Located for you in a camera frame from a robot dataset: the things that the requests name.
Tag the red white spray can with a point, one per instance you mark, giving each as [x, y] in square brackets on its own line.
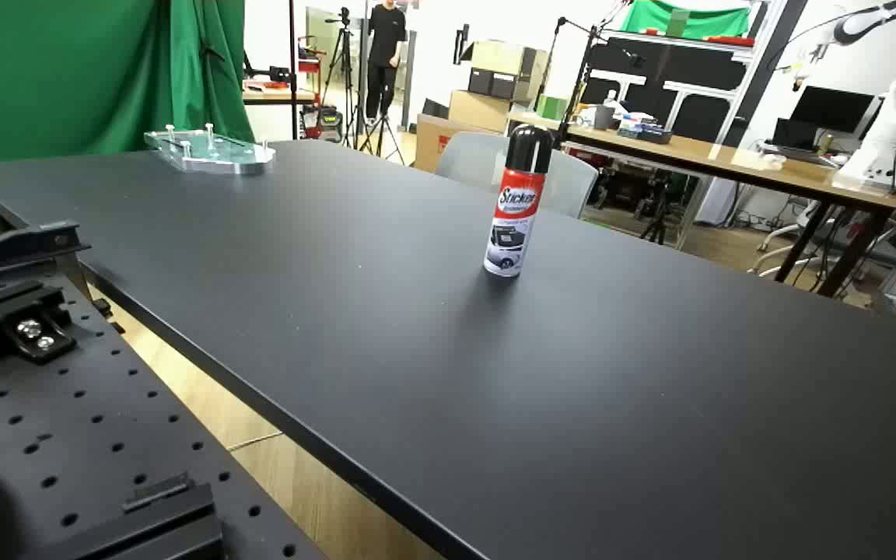
[511, 223]

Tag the black spray can lid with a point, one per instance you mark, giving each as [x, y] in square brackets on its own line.
[525, 148]

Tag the grey chair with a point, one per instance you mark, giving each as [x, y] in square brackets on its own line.
[573, 186]
[469, 161]

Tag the cardboard box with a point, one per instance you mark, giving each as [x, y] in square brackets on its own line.
[467, 114]

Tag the small black tripod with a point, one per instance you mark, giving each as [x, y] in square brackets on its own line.
[661, 213]

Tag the person in black clothes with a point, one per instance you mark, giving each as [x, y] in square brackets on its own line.
[382, 48]

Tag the small wooden table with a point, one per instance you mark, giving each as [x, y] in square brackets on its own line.
[277, 94]

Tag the clear acrylic plate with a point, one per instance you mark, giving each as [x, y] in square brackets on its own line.
[208, 150]

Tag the black shelf unit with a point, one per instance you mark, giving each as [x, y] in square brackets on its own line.
[666, 89]

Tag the long wooden desk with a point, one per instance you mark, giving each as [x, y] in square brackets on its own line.
[747, 166]

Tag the green cloth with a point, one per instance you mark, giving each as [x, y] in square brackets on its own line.
[682, 20]

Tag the black metal bar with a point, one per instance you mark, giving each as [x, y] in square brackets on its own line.
[146, 525]

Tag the black perforated breadboard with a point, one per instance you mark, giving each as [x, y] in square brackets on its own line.
[86, 436]

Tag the black monitor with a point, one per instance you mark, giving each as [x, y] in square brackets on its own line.
[825, 114]

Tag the green backdrop curtain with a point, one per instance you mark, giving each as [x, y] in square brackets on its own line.
[74, 73]

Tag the black clamp with screws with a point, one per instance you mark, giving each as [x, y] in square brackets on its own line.
[12, 327]

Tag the camera tripod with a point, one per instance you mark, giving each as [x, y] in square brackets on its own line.
[381, 135]

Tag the black metal bracket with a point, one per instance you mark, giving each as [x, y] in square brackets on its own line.
[12, 249]

